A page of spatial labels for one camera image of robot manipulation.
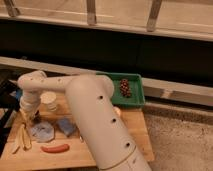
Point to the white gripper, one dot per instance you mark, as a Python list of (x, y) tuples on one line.
[(29, 102)]

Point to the small dark metal cup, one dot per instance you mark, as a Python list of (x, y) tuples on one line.
[(36, 119)]

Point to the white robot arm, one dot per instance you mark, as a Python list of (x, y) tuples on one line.
[(89, 100)]

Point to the white stacked cups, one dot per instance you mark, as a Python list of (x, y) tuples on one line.
[(49, 100)]

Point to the green plastic tray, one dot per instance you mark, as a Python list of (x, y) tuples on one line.
[(136, 98)]

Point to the banana peel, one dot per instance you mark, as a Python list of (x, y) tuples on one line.
[(22, 139)]

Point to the light blue cloth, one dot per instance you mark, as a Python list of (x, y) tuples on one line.
[(43, 132)]

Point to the wooden cutting board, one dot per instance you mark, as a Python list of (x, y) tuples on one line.
[(78, 154)]

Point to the black chair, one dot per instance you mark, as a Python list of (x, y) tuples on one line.
[(7, 101)]

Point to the red sausage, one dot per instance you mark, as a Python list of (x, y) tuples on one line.
[(55, 149)]

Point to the yellow round fruit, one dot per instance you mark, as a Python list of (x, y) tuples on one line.
[(118, 111)]

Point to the dark grape bunch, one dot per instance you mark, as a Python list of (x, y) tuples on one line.
[(124, 88)]

